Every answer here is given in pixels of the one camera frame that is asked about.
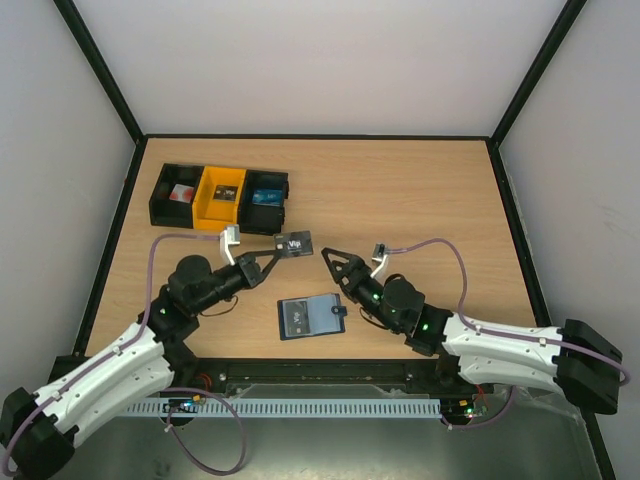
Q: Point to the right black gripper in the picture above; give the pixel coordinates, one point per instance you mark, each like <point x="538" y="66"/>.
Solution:
<point x="350" y="272"/>

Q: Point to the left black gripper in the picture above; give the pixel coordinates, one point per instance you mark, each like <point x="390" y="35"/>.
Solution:
<point x="250" y="270"/>

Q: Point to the black VIP credit card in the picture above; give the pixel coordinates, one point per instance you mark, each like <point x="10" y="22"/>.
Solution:
<point x="294" y="244"/>

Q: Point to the blue white credit card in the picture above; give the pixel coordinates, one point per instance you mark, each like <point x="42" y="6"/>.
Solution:
<point x="267" y="197"/>

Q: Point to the blue card holder wallet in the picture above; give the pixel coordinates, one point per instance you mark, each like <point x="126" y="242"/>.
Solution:
<point x="326" y="314"/>

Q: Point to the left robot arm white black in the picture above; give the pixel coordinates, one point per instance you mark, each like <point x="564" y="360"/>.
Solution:
<point x="41" y="430"/>

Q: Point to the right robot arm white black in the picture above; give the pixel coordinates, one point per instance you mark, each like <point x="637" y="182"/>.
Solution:
<point x="573" y="360"/>

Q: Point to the black card in holder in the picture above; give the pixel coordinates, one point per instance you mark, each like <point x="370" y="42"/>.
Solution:
<point x="294" y="320"/>

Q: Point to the white red card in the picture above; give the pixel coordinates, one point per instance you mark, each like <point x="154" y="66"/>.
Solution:
<point x="182" y="193"/>

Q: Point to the right black bin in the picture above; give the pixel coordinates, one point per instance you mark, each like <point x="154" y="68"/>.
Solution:
<point x="258" y="219"/>

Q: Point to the black bin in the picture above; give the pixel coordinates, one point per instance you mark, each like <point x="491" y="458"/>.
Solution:
<point x="165" y="212"/>
<point x="258" y="219"/>

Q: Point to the yellow middle bin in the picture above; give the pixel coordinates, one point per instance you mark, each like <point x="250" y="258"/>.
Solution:
<point x="211" y="215"/>

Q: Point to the left black bin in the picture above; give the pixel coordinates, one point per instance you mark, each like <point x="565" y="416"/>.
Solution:
<point x="165" y="212"/>

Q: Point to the grey metal sheet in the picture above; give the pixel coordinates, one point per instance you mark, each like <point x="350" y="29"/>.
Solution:
<point x="514" y="438"/>

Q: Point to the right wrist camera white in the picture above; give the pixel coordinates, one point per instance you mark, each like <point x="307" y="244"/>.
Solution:
<point x="380" y="259"/>

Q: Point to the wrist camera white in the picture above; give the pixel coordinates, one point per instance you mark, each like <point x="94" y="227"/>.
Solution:
<point x="380" y="259"/>
<point x="229" y="238"/>

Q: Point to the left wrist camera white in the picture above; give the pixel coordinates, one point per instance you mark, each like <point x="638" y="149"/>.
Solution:
<point x="229" y="238"/>

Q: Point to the black aluminium frame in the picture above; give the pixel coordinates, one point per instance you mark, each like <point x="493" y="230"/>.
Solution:
<point x="82" y="35"/>

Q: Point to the light blue slotted cable duct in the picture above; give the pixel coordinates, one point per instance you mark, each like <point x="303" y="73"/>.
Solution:
<point x="246" y="408"/>

